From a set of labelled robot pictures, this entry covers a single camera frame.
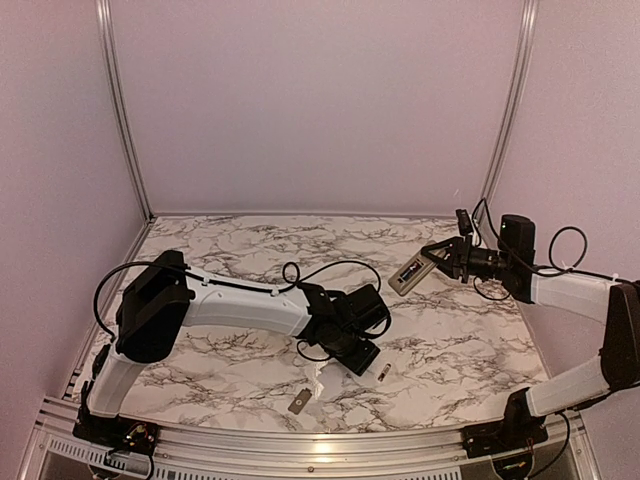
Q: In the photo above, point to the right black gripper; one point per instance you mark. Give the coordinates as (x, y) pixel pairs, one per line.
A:
(458, 261)

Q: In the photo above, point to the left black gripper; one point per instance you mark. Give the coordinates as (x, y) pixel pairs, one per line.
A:
(361, 360)

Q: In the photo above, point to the gold black battery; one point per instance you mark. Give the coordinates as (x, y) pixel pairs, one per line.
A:
(384, 372)

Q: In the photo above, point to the grey remote control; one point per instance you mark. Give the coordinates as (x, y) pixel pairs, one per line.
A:
(401, 287)

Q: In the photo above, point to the grey battery cover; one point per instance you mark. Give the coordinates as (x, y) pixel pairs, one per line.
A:
(300, 401)

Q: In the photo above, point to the purple battery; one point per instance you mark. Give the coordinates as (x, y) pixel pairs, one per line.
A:
(410, 272)

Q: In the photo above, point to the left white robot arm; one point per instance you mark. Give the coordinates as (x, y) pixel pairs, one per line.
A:
(169, 295)

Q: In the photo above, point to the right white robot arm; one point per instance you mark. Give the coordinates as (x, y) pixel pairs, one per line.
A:
(615, 301)

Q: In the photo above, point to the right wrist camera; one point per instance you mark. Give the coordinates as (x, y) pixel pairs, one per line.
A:
(465, 223)

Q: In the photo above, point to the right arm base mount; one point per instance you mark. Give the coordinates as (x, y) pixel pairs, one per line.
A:
(501, 436)

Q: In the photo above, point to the front aluminium rail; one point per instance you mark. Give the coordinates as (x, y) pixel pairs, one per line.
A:
(188, 452)

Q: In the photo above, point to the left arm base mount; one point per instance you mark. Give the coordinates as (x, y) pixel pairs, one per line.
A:
(118, 433)

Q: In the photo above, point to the right aluminium frame post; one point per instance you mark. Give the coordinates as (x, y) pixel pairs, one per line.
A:
(515, 91)

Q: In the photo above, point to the aluminium frame post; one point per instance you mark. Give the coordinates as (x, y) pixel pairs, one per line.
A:
(515, 91)
(109, 51)

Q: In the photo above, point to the left aluminium frame post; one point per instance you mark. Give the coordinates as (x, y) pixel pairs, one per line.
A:
(109, 51)

